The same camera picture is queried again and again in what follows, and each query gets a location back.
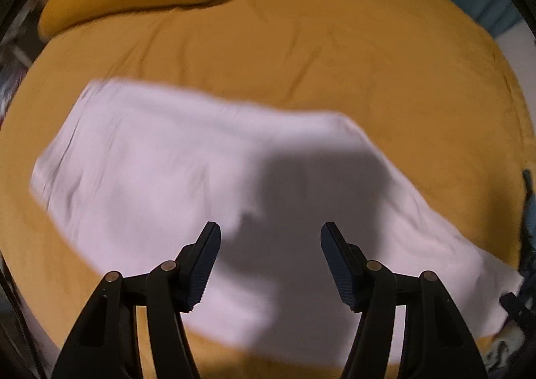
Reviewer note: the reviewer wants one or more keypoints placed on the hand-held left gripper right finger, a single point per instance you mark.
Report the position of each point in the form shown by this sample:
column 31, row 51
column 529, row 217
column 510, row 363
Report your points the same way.
column 337, row 268

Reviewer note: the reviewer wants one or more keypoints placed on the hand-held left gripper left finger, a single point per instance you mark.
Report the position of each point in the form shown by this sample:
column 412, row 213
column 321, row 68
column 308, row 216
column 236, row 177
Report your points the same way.
column 204, row 268

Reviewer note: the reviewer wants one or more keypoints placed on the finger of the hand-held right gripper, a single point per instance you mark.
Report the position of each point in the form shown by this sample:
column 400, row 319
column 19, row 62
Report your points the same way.
column 514, row 303

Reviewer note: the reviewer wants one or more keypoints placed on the white pants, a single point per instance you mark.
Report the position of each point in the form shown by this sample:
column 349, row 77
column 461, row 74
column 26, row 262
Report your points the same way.
column 159, row 169

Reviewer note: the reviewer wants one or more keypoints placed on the mustard yellow bed sheet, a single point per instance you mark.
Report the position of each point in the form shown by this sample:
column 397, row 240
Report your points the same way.
column 318, row 69

